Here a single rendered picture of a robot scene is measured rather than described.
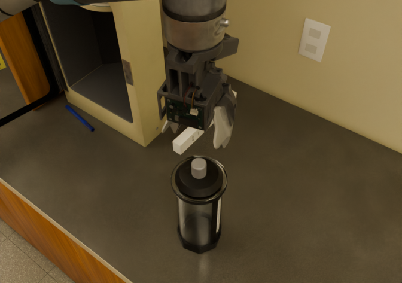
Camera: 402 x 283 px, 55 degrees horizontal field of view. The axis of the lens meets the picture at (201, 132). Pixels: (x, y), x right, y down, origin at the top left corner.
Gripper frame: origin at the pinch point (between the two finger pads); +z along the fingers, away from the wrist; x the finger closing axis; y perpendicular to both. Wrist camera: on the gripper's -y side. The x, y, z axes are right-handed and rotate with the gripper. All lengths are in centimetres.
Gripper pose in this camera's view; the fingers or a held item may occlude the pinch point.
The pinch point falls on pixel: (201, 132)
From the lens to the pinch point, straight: 64.7
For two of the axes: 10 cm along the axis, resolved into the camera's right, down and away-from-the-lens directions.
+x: 9.3, 2.7, -2.4
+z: 0.0, 6.7, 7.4
